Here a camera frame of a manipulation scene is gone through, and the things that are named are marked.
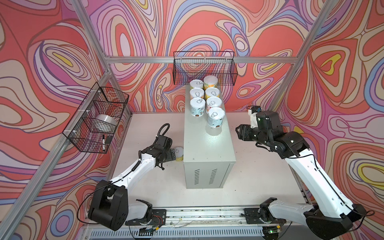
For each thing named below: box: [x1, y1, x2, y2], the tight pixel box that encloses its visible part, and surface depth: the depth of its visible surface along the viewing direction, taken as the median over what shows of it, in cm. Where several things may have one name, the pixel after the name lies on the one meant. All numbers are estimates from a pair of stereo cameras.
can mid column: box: [189, 87, 205, 98], surface depth 75 cm
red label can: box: [206, 96, 223, 112], surface depth 71 cm
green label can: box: [189, 79, 204, 91], surface depth 80 cm
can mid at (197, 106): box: [190, 97, 206, 117], surface depth 71 cm
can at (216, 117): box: [207, 107, 226, 128], surface depth 66 cm
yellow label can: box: [205, 87, 220, 100], surface depth 75 cm
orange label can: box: [203, 75, 218, 91], surface depth 78 cm
